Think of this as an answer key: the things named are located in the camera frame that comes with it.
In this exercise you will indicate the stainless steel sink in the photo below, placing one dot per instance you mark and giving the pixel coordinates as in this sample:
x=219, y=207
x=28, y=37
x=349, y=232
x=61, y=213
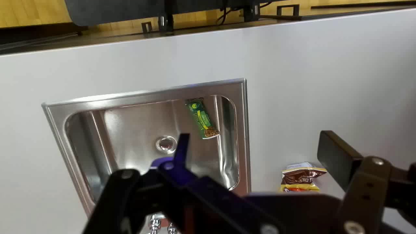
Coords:
x=102, y=134

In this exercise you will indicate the purple object in sink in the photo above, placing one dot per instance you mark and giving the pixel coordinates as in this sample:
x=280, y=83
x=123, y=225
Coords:
x=161, y=161

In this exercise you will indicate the green granola bar packet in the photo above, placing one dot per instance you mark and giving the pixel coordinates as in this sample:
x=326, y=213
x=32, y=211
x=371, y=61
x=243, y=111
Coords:
x=206, y=126

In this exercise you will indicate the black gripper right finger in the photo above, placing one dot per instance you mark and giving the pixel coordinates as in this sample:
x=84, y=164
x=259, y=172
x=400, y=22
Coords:
x=339, y=157

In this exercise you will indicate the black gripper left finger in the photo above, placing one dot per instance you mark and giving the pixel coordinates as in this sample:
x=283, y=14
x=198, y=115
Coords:
x=178, y=169

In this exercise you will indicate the brown yellow snack packet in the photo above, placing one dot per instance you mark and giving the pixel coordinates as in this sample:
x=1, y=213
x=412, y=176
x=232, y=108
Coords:
x=301, y=177

